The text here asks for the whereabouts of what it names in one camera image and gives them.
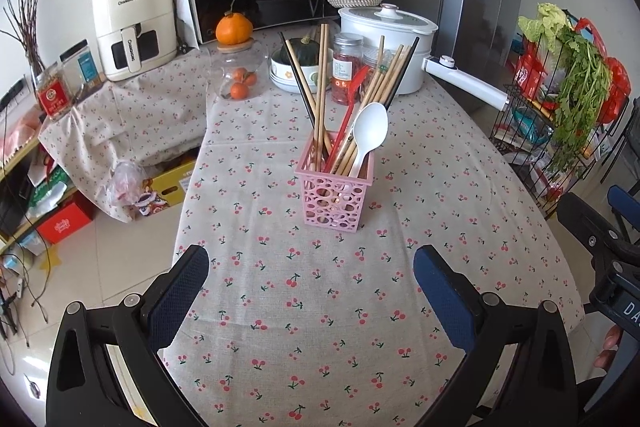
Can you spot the white bowl with green squash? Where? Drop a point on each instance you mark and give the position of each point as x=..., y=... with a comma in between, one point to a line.
x=282, y=77

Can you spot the dark green squash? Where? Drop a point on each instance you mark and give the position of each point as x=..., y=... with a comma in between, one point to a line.
x=305, y=49

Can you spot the cherry print cabinet cover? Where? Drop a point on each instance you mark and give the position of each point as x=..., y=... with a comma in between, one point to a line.
x=140, y=117

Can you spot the orange pumpkin on jar lid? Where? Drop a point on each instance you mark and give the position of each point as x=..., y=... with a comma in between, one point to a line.
x=234, y=29

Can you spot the clear plastic bag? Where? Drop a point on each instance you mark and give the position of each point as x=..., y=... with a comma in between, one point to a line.
x=122, y=187

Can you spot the red tin box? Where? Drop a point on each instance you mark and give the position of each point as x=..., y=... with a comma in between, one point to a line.
x=52, y=99

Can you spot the green leafy herbs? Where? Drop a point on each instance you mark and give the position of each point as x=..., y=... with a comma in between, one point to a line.
x=580, y=97

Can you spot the pink plastic bag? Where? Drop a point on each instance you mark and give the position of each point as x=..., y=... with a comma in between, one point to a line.
x=20, y=132

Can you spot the jar of dried fruit slices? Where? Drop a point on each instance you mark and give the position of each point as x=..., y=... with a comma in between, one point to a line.
x=370, y=57

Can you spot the red snack packet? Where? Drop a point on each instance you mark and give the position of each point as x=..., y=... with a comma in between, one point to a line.
x=526, y=74

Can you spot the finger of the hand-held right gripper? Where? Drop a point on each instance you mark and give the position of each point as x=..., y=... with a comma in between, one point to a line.
x=627, y=209
x=590, y=227

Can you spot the jar of red goji berries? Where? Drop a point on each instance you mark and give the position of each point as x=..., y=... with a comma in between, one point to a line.
x=342, y=72

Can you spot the pink perforated basket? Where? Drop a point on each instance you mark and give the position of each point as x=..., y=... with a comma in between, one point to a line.
x=330, y=207

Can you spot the blue snack packet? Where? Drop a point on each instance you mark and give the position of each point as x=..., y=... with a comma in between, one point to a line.
x=529, y=124

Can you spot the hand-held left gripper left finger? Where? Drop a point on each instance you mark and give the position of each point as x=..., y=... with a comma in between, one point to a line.
x=180, y=302

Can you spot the napa cabbage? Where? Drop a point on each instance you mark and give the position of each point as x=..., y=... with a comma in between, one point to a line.
x=542, y=19

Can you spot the dry twigs in vase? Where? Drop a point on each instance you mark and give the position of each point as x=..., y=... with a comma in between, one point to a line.
x=30, y=42

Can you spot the glass jar with wooden lid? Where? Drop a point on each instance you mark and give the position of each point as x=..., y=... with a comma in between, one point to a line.
x=220, y=67

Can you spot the cherry print tablecloth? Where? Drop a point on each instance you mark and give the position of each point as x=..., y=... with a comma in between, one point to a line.
x=325, y=307

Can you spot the bundle of wooden chopsticks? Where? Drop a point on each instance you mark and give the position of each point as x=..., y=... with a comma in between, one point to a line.
x=324, y=72

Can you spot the white power strip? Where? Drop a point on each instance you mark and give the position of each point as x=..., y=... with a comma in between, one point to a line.
x=12, y=94

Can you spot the small tangerine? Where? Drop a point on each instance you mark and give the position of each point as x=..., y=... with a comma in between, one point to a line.
x=240, y=75
x=238, y=91
x=251, y=80

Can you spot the cream air fryer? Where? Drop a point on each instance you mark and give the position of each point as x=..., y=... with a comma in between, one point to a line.
x=130, y=7

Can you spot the red cardboard box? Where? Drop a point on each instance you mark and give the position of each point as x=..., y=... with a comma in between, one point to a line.
x=62, y=224

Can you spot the black chopstick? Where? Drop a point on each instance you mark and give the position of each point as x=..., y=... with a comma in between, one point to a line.
x=407, y=59
x=297, y=79

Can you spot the red plastic spoon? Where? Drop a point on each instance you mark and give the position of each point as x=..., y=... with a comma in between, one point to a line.
x=356, y=89

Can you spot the person's right hand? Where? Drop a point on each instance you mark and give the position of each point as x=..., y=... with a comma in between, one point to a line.
x=610, y=347

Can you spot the white electric pot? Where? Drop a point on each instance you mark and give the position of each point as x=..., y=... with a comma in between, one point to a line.
x=370, y=19

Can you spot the white plastic spoon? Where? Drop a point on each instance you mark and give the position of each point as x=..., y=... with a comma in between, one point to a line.
x=372, y=124

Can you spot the yellow cardboard box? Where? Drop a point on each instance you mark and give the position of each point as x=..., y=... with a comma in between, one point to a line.
x=170, y=184

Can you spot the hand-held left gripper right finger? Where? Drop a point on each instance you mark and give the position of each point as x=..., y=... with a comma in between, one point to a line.
x=442, y=302

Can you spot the clear container with black lid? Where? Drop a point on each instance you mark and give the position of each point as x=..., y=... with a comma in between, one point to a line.
x=87, y=67

